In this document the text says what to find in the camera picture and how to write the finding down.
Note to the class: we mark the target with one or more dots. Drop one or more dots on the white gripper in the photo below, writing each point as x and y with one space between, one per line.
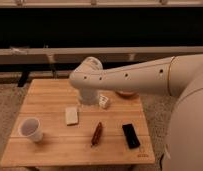
88 97

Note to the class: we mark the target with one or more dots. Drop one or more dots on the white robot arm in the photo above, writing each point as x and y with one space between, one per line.
179 76

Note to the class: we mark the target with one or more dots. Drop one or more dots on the white rectangular sponge block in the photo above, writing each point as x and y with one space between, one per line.
71 116

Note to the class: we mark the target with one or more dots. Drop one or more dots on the orange bowl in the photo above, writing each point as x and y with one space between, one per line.
127 94

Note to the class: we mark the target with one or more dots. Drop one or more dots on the brown red pocket knife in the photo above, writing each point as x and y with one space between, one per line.
97 134

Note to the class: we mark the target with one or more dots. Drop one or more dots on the wooden table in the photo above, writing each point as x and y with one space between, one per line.
64 145

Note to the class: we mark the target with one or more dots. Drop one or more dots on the black rectangular remote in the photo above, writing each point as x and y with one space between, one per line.
131 137

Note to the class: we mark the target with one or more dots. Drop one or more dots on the white paper cup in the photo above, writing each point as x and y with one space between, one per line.
30 129

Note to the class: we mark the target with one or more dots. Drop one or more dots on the long grey bench rail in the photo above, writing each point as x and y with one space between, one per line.
17 55

